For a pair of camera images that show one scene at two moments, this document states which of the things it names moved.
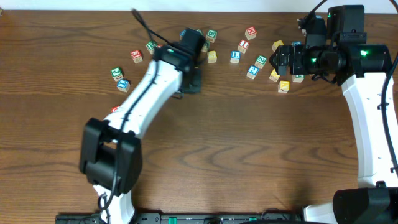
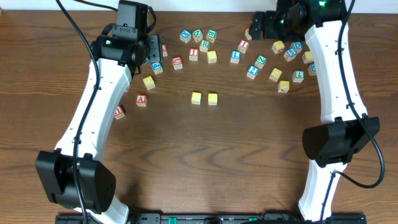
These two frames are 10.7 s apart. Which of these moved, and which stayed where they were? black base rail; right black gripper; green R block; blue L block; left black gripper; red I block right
Moved: left black gripper; right black gripper
Stayed: red I block right; blue L block; black base rail; green R block
